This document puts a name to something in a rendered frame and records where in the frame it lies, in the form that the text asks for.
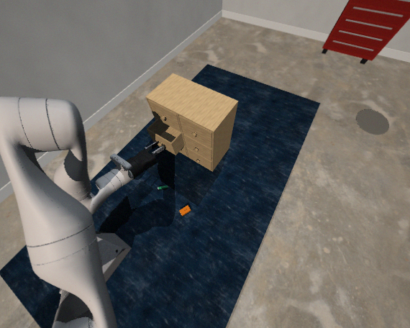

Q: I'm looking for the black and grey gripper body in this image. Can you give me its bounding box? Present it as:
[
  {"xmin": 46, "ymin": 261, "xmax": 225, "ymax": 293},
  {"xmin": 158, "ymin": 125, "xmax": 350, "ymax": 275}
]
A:
[{"xmin": 110, "ymin": 150, "xmax": 156, "ymax": 186}]

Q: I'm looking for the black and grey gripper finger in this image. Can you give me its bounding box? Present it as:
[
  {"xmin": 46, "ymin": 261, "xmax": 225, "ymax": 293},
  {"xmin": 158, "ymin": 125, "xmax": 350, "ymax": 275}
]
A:
[
  {"xmin": 145, "ymin": 141, "xmax": 158, "ymax": 152},
  {"xmin": 152, "ymin": 145, "xmax": 164, "ymax": 156}
]

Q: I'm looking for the orange rectangular block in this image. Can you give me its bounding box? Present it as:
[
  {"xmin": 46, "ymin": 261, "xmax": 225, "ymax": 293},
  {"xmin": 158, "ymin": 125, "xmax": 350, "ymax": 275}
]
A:
[{"xmin": 179, "ymin": 205, "xmax": 191, "ymax": 216}]

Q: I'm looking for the small wooden chest of drawers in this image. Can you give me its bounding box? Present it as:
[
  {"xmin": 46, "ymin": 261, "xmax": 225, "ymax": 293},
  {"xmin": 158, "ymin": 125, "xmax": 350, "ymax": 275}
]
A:
[{"xmin": 145, "ymin": 73, "xmax": 238, "ymax": 172}]

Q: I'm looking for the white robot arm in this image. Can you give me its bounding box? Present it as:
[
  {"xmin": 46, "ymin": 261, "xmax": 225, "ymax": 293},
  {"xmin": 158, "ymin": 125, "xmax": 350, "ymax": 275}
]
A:
[{"xmin": 0, "ymin": 96, "xmax": 122, "ymax": 328}]

